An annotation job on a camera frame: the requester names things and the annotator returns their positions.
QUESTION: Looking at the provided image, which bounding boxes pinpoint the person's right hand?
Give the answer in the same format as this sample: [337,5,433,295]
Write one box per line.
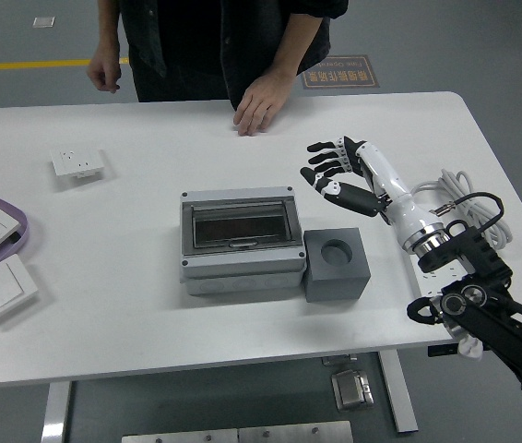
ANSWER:
[86,44,123,95]

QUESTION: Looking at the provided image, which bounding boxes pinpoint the person's left hand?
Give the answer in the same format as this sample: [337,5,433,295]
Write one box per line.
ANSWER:
[232,73,298,138]

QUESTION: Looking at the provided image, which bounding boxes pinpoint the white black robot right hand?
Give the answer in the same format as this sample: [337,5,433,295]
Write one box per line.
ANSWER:
[300,135,445,254]

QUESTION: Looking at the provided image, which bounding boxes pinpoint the grey enclosure box clear flap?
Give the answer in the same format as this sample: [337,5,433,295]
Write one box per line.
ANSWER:
[179,186,309,297]

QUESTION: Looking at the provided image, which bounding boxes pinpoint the grey cube with round hole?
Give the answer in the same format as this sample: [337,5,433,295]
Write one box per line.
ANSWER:
[303,226,373,305]

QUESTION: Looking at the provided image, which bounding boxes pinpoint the metal floor box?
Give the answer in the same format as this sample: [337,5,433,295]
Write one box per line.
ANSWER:
[330,368,376,411]

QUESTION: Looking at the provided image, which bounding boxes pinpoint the person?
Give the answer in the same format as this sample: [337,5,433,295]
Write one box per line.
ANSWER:
[97,0,350,103]

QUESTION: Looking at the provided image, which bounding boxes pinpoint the brown floor sign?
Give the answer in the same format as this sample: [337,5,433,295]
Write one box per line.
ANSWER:
[301,54,381,90]

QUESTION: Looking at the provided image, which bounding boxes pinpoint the white cloth strip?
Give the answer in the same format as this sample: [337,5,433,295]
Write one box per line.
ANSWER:
[456,335,486,361]

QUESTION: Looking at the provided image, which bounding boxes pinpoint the white table leg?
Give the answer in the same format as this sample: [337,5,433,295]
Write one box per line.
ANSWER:
[378,350,420,434]
[41,380,73,443]

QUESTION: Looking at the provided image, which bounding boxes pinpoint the white power strip cable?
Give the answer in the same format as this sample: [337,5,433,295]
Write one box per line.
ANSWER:
[410,169,515,253]

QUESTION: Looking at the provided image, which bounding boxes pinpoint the white wall socket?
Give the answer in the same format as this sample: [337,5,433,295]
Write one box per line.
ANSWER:
[49,146,105,179]

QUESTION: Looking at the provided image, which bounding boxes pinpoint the metal table bracket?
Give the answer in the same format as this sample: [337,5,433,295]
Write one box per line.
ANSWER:
[321,353,359,366]

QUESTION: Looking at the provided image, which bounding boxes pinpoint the steel base plate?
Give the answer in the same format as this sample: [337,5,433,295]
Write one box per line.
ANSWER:
[121,427,239,443]
[237,420,355,443]

